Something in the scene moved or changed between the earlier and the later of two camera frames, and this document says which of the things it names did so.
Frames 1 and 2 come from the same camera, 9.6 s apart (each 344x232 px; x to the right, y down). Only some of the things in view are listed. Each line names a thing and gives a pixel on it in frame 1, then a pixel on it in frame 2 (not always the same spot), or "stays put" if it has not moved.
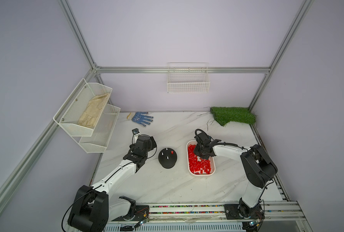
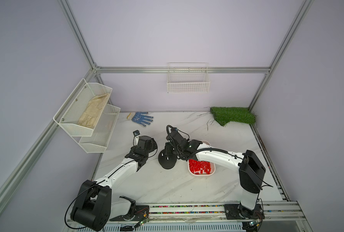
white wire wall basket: x=185 y=78 stays put
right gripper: x=196 y=152 -> x=167 y=147
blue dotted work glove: x=137 y=118 stays put
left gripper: x=151 y=146 stays put
